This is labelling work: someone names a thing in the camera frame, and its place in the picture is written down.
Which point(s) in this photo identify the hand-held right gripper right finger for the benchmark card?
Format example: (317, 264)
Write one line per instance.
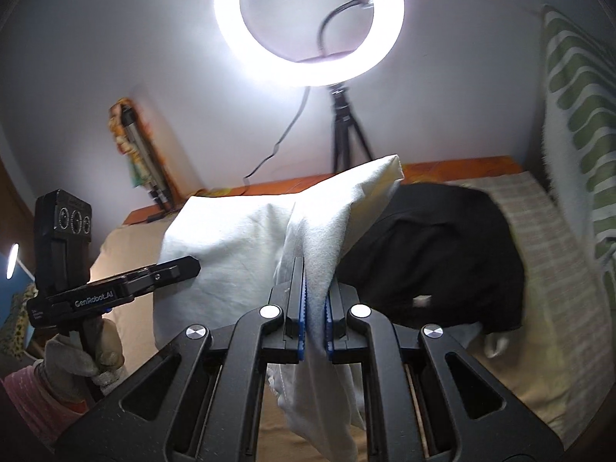
(329, 327)

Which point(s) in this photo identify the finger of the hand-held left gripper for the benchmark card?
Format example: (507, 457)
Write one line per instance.
(163, 274)

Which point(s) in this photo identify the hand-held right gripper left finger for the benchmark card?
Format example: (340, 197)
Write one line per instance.
(301, 308)

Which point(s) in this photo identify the white t-shirt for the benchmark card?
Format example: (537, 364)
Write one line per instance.
(231, 250)

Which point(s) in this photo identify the person's left forearm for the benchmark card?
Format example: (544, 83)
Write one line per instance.
(33, 399)

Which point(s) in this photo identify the person's left hand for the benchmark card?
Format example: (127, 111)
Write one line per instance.
(67, 365)

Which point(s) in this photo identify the beige fleece blanket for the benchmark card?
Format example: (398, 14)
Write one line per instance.
(125, 269)

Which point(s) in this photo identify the leopard print cloth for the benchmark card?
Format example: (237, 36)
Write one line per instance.
(17, 327)

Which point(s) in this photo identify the black garment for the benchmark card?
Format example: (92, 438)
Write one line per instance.
(433, 250)

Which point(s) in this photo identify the white garment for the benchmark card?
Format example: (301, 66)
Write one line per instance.
(495, 344)

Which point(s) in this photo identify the beige striped towel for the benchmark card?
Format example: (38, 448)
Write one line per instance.
(553, 274)

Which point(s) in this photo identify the green striped pillow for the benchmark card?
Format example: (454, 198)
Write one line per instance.
(577, 130)

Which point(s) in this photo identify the colourful leaning picture frame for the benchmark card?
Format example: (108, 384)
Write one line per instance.
(154, 187)

